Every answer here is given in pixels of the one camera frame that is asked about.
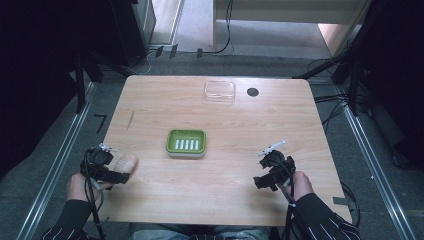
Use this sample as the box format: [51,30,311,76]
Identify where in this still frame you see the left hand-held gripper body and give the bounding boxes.
[80,146,131,191]

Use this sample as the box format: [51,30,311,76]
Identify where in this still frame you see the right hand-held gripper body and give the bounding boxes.
[253,149,297,193]

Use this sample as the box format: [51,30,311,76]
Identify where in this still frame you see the person's right hand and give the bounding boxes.
[281,171,315,202]

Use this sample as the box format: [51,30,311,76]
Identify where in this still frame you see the black tape corner mark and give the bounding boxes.
[93,113,108,135]

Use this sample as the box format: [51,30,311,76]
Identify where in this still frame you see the black metal stand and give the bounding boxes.
[73,53,104,114]

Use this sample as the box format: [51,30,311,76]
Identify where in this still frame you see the clear plastic box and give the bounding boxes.
[203,80,237,102]

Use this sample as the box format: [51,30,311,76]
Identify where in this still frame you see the green soap dish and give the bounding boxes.
[165,128,207,159]

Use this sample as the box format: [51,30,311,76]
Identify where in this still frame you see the person's legs in jeans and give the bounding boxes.
[129,223,272,240]

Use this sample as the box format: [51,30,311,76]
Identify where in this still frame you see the dark curtain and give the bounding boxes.
[0,0,116,178]
[358,0,424,169]

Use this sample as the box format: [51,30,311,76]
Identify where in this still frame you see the black tripod stand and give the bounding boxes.
[292,0,381,116]

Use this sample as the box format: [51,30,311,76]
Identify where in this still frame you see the black computer tower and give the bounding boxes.
[109,0,157,67]

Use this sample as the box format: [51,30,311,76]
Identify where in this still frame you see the right hand-held gripper cable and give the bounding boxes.
[266,159,298,240]

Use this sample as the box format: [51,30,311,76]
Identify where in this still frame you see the hand-held gripper cable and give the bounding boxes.
[83,149,111,240]
[266,159,298,240]

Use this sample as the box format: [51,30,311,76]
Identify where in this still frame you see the left hand-held gripper cable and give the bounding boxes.
[83,149,111,240]

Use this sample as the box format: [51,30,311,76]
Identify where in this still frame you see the aluminium floor rail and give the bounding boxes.
[15,81,98,240]
[334,85,418,240]

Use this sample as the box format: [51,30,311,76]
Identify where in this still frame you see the black floor cables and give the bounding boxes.
[306,57,368,135]

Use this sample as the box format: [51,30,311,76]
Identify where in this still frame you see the black looped cable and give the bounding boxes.
[339,180,362,229]

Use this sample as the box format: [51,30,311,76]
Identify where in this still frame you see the black hanging cable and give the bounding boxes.
[201,0,235,56]

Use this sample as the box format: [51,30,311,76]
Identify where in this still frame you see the white desk frame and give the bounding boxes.
[212,0,373,57]

